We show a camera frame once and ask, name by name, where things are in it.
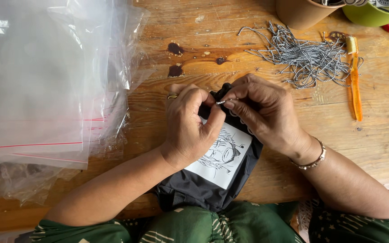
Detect pile of black-white cords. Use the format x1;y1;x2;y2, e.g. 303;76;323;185
238;21;364;90

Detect green bowl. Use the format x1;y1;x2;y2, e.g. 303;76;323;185
342;2;389;28

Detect person's right hand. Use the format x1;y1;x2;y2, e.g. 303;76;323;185
222;74;312;160

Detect person's left hand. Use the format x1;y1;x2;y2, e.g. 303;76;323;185
161;84;227;170

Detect brown paper cup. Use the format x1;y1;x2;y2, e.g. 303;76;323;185
276;0;346;30

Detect black pouch with drawn patch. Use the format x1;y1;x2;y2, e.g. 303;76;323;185
156;83;264;212

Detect orange toothbrush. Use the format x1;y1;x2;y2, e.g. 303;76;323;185
346;35;364;122

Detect green patterned clothing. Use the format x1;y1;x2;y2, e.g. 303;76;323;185
29;198;389;243

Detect silver wrist bracelet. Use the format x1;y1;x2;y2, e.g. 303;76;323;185
289;136;327;171

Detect metal key rings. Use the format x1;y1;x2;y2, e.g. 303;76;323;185
320;0;371;7

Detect pile of clear zip bags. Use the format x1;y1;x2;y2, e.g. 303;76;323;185
0;0;155;207

